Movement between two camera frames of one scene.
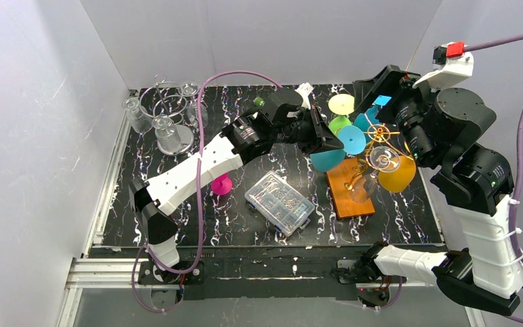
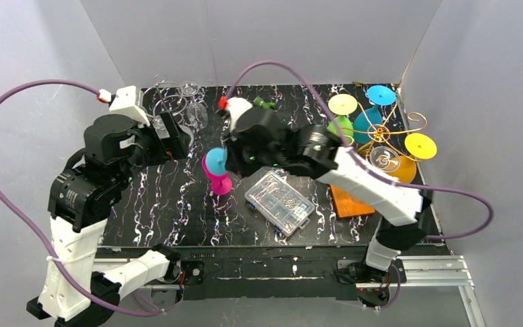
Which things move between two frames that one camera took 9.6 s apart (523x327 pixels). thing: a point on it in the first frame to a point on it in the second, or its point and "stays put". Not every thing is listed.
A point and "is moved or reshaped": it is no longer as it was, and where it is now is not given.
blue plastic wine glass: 353,140 is moved or reshaped
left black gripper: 310,129 to 176,137
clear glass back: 191,89 stays put
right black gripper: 383,97 to 233,153
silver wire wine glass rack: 165,102 stays put
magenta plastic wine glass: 222,184 stays put
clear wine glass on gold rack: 382,159 stays put
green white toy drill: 259,101 stays put
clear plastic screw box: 280,202 stays put
